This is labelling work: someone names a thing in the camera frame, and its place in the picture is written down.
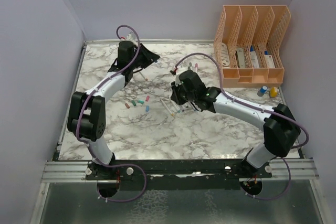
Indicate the blue small bottle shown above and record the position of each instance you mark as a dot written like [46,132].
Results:
[261,92]

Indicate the aluminium frame rail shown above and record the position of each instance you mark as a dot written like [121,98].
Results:
[74,172]

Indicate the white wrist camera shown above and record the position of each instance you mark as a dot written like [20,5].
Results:
[179,79]
[132,37]

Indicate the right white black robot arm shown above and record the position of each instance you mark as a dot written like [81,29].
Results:
[276,123]

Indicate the brown cap marker pen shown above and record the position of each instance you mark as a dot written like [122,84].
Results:
[167,108]

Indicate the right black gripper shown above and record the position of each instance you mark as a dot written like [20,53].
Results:
[176,94]

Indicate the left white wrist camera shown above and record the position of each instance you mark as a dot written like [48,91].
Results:
[132,37]

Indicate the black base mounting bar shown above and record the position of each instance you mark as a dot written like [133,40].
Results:
[122,169]

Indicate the orange plastic file organizer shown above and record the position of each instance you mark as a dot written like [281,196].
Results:
[247,45]

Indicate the green cap marker pen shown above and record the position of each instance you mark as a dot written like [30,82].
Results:
[177,108]

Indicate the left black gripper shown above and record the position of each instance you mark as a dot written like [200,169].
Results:
[149,56]

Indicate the white blue box in organizer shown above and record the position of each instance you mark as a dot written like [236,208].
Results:
[254,58]

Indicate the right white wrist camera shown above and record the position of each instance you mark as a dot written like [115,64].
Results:
[179,79]

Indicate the white booklet in organizer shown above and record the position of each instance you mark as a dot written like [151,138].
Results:
[224,55]

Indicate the white red box in organizer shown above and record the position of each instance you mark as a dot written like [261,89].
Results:
[269,60]

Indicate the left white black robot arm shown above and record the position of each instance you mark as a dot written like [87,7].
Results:
[87,113]

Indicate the yellow small bottle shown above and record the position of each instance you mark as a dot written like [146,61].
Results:
[273,92]

